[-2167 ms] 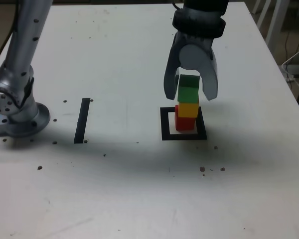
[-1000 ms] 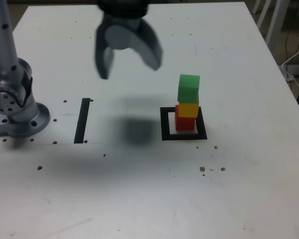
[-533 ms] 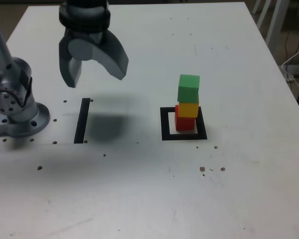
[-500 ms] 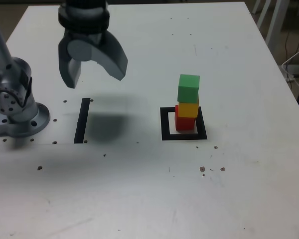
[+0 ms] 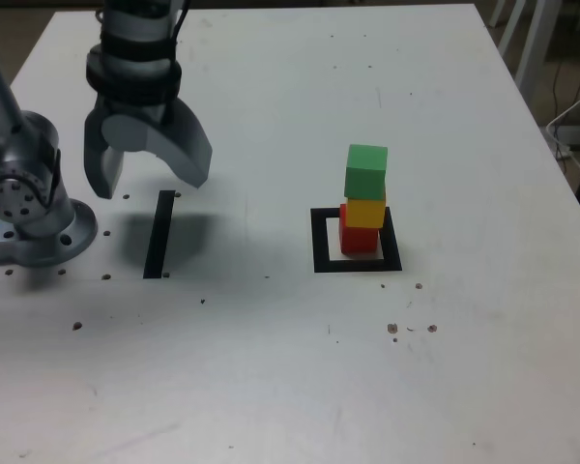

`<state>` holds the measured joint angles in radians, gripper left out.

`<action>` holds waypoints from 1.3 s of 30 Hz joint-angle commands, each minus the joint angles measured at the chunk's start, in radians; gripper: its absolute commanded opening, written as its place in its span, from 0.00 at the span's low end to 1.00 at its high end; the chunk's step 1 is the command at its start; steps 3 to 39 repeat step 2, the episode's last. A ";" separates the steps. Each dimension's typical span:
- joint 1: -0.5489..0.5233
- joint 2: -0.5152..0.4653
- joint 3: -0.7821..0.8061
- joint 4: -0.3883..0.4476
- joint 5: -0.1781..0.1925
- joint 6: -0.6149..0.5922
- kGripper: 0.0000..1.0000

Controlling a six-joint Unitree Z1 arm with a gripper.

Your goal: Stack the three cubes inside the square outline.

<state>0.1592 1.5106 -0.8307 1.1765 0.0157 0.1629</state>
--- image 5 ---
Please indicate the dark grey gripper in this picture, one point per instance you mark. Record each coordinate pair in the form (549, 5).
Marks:
(140, 108)

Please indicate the green cube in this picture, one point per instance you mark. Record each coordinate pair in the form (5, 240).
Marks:
(366, 171)

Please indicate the yellow cube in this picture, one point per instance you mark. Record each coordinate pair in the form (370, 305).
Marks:
(366, 215)

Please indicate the red cube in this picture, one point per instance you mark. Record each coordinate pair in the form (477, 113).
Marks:
(358, 241)

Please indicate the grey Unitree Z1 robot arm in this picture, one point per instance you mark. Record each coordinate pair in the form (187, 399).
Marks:
(29, 140)

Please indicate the black tape square outline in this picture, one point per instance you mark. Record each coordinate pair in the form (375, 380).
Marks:
(319, 241)

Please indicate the black tape strip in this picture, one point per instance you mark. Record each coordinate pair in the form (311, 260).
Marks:
(158, 237)

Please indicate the white furniture frame leg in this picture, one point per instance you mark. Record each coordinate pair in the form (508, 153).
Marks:
(497, 12)
(530, 48)

